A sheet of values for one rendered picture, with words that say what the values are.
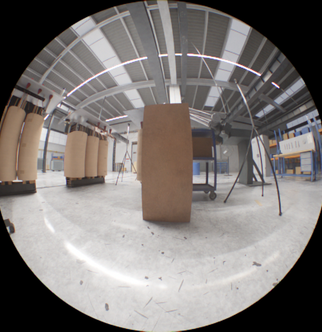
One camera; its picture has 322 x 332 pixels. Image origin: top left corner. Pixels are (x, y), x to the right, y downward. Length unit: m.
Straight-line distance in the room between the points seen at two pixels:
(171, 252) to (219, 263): 0.23
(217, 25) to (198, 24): 1.48
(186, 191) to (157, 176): 0.22
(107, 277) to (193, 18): 10.35
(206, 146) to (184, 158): 0.74
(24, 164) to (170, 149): 1.88
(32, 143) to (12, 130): 0.44
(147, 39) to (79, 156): 4.29
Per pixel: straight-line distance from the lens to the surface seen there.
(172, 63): 9.12
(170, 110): 0.81
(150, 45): 4.61
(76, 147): 2.24
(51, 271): 0.57
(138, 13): 4.40
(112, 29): 10.52
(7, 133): 1.88
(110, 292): 0.44
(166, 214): 0.75
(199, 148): 1.34
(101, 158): 2.75
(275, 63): 7.18
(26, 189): 2.02
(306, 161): 4.00
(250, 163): 2.74
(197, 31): 10.18
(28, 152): 1.83
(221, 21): 10.71
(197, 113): 2.18
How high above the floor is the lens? 0.40
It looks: 2 degrees up
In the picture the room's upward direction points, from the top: straight up
